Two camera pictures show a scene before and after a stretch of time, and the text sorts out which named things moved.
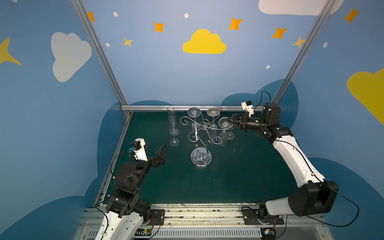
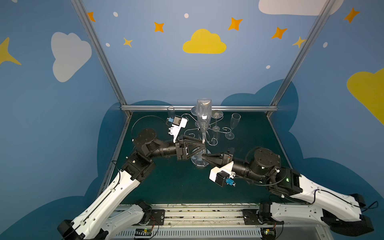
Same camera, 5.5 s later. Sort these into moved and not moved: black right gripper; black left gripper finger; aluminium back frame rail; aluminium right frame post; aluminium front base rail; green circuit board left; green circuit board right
Moved: black right gripper; black left gripper finger
Not moved: green circuit board right; green circuit board left; aluminium right frame post; aluminium front base rail; aluminium back frame rail
